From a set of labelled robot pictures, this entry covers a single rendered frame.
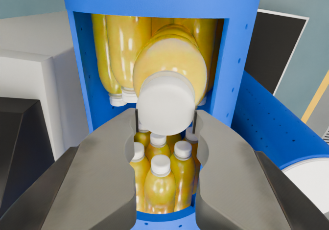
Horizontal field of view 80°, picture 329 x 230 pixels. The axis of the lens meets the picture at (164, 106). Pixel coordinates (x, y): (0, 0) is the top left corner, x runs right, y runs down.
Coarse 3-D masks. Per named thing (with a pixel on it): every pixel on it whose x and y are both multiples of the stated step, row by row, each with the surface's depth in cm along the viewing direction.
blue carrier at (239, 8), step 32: (64, 0) 26; (96, 0) 20; (128, 0) 19; (160, 0) 19; (192, 0) 19; (224, 0) 20; (256, 0) 24; (224, 32) 23; (96, 64) 40; (224, 64) 24; (96, 96) 42; (224, 96) 27; (96, 128) 42; (160, 224) 36; (192, 224) 40
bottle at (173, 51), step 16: (160, 32) 22; (176, 32) 20; (144, 48) 17; (160, 48) 16; (176, 48) 16; (192, 48) 17; (144, 64) 15; (160, 64) 15; (176, 64) 15; (192, 64) 15; (144, 80) 14; (192, 80) 15
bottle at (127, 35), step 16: (112, 16) 28; (128, 16) 28; (112, 32) 29; (128, 32) 29; (144, 32) 30; (112, 48) 31; (128, 48) 30; (112, 64) 32; (128, 64) 31; (128, 80) 32
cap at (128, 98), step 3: (123, 93) 36; (126, 93) 35; (123, 96) 36; (126, 96) 35; (129, 96) 35; (132, 96) 35; (135, 96) 35; (123, 99) 36; (126, 99) 36; (129, 99) 35; (132, 99) 35; (135, 99) 36; (129, 102) 36; (132, 102) 36; (135, 102) 36
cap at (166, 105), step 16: (160, 80) 13; (176, 80) 13; (144, 96) 12; (160, 96) 12; (176, 96) 12; (192, 96) 13; (144, 112) 13; (160, 112) 13; (176, 112) 13; (192, 112) 13; (160, 128) 13; (176, 128) 13
